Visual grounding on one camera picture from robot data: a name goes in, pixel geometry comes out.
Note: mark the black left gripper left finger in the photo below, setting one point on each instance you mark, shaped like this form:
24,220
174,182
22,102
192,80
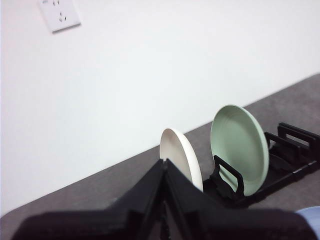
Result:
100,225

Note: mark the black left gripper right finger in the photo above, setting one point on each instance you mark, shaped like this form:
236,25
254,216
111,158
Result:
237,225

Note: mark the blue plate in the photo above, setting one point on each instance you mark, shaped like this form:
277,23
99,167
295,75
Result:
312,220

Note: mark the black plate rack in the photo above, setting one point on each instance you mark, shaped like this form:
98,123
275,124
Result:
287,172

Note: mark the green plate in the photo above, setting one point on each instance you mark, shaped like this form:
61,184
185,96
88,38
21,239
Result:
237,142

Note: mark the white plate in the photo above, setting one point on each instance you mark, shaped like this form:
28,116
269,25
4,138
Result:
175,147

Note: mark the white wall socket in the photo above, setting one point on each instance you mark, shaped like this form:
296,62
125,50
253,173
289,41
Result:
60,15

